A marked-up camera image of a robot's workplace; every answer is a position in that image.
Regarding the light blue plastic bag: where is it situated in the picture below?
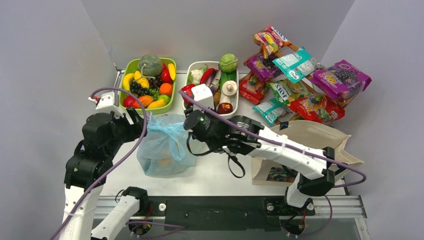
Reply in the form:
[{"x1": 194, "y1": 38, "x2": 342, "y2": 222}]
[{"x1": 136, "y1": 114, "x2": 197, "y2": 177}]

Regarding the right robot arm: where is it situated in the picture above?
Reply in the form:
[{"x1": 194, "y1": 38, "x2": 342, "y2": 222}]
[{"x1": 183, "y1": 110, "x2": 336, "y2": 215}]

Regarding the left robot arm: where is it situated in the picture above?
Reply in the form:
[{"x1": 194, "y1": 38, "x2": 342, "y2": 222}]
[{"x1": 52, "y1": 107, "x2": 148, "y2": 240}]

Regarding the teal snack bag lower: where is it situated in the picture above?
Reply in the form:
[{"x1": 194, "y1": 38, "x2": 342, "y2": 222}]
[{"x1": 252, "y1": 98, "x2": 288, "y2": 126}]

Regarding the teal snack bag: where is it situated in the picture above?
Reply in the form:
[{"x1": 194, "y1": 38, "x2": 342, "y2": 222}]
[
  {"x1": 273, "y1": 47, "x2": 325, "y2": 83},
  {"x1": 252, "y1": 98, "x2": 288, "y2": 126}
]

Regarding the red snack bag left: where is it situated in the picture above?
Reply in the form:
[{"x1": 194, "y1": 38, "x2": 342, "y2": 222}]
[{"x1": 239, "y1": 71, "x2": 267, "y2": 105}]

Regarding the red snack bag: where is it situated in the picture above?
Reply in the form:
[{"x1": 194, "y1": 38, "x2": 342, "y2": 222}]
[
  {"x1": 287, "y1": 93, "x2": 345, "y2": 125},
  {"x1": 239, "y1": 71, "x2": 267, "y2": 105}
]

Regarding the green candy bag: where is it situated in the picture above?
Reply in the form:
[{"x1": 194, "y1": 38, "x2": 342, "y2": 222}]
[{"x1": 267, "y1": 80, "x2": 311, "y2": 105}]

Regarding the small purple snack bag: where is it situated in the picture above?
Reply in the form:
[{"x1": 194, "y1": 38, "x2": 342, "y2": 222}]
[{"x1": 244, "y1": 53, "x2": 285, "y2": 82}]

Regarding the red snack bag right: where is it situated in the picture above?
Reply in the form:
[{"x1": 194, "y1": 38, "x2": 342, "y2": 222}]
[{"x1": 287, "y1": 93, "x2": 345, "y2": 125}]

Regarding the teal snack bag upper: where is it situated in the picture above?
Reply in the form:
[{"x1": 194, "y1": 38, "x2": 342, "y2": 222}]
[{"x1": 273, "y1": 47, "x2": 325, "y2": 83}]

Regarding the top orange candy bag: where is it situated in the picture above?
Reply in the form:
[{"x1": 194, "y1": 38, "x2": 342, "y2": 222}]
[{"x1": 252, "y1": 25, "x2": 291, "y2": 59}]

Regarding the large purple snack bag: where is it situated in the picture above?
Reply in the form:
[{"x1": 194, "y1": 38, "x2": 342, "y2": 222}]
[{"x1": 310, "y1": 59, "x2": 372, "y2": 101}]

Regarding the red apple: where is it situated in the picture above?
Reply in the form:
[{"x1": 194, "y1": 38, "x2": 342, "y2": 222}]
[{"x1": 216, "y1": 102, "x2": 233, "y2": 115}]

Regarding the red orange mango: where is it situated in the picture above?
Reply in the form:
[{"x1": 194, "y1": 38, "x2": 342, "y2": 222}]
[{"x1": 131, "y1": 95, "x2": 154, "y2": 109}]

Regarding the black grapes bunch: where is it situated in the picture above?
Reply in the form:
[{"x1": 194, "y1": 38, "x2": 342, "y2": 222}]
[{"x1": 129, "y1": 80, "x2": 151, "y2": 97}]

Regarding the white mushroom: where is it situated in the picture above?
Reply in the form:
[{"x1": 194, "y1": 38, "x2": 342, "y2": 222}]
[{"x1": 221, "y1": 80, "x2": 238, "y2": 96}]

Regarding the green lime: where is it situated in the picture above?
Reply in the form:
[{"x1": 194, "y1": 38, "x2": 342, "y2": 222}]
[{"x1": 158, "y1": 94, "x2": 171, "y2": 105}]

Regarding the orange tangerine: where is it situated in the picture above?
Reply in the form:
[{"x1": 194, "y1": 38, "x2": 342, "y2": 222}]
[{"x1": 159, "y1": 82, "x2": 173, "y2": 97}]

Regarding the green fruit tray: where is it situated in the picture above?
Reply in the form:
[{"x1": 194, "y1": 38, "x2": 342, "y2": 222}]
[{"x1": 118, "y1": 57, "x2": 177, "y2": 116}]

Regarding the red bell pepper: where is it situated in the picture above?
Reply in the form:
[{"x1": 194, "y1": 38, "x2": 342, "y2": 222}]
[{"x1": 181, "y1": 83, "x2": 196, "y2": 105}]

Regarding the red chili pepper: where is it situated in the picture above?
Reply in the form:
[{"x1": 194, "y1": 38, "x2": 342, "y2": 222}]
[{"x1": 199, "y1": 68, "x2": 216, "y2": 86}]

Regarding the green melon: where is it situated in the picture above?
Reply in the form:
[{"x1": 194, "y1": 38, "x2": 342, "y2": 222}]
[{"x1": 138, "y1": 54, "x2": 163, "y2": 77}]

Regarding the white cauliflower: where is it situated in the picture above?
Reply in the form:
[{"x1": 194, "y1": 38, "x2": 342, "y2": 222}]
[{"x1": 190, "y1": 69, "x2": 204, "y2": 85}]

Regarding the green cabbage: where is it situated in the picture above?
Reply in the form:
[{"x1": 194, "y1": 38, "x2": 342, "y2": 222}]
[{"x1": 219, "y1": 53, "x2": 238, "y2": 73}]

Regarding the white vegetable tray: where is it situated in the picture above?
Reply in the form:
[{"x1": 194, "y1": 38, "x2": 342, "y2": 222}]
[{"x1": 184, "y1": 61, "x2": 240, "y2": 119}]

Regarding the wooden display rack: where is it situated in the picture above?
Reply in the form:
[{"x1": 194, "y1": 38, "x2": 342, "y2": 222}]
[{"x1": 239, "y1": 43, "x2": 346, "y2": 125}]

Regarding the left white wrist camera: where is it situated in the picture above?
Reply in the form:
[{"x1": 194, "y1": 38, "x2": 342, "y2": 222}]
[{"x1": 88, "y1": 91, "x2": 125, "y2": 119}]

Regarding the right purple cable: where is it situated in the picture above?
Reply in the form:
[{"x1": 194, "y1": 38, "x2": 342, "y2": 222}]
[{"x1": 178, "y1": 90, "x2": 367, "y2": 239}]

